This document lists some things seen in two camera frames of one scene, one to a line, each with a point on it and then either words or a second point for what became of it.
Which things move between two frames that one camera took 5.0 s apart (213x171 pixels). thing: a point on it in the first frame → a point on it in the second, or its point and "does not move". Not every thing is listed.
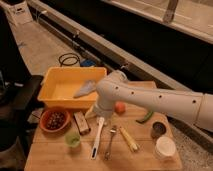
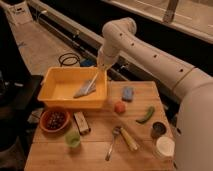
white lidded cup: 164,148 does not move
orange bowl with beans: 54,120 does not move
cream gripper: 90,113 → 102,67
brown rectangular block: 81,122 does not move
